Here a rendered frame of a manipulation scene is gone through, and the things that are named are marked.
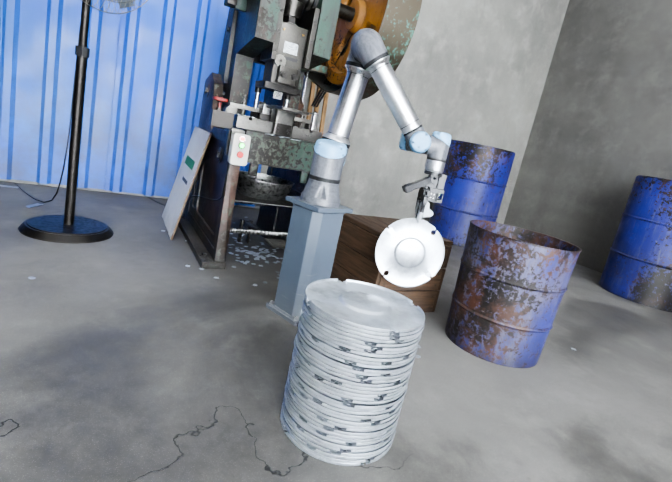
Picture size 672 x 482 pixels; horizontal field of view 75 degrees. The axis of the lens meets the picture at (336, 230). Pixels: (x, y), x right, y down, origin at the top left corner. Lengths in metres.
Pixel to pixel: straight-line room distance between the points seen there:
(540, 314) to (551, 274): 0.16
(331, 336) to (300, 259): 0.69
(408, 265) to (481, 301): 0.32
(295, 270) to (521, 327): 0.86
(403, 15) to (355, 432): 1.77
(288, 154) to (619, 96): 3.47
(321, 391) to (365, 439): 0.15
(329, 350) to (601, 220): 3.95
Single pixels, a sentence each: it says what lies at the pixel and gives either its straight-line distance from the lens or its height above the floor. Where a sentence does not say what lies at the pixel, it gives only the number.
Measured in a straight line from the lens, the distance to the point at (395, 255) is 1.80.
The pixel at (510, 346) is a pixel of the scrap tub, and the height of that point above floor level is 0.08.
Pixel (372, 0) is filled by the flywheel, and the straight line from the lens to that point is 2.49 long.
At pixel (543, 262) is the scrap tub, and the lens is 1.71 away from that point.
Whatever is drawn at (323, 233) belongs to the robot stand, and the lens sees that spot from 1.58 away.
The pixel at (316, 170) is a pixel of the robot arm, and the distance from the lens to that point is 1.58.
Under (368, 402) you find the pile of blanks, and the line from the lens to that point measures 1.02.
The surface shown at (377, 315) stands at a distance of 1.01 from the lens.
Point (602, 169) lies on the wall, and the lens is 4.77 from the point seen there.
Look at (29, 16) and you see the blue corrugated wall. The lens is 3.39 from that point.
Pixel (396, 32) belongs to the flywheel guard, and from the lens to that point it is 2.23.
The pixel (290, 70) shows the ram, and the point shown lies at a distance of 2.27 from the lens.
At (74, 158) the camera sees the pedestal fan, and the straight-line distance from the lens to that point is 2.37.
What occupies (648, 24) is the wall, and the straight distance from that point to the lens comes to 5.00.
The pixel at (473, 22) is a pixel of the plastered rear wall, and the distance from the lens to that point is 4.63.
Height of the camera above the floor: 0.70
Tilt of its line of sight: 12 degrees down
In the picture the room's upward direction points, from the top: 12 degrees clockwise
